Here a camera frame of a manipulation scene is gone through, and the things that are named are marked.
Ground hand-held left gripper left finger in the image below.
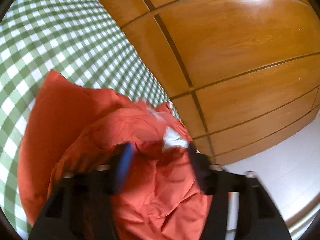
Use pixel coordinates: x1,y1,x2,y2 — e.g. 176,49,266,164
29,142,134,240

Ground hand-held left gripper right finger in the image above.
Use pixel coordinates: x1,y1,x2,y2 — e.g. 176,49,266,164
187,142,293,240

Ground red padded snowsuit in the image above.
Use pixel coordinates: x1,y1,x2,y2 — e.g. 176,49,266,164
17,69,213,240

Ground wooden wardrobe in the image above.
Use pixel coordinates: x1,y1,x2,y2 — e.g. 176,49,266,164
81,0,320,167

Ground green checked blanket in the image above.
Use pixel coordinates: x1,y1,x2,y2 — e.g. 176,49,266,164
0,0,181,233

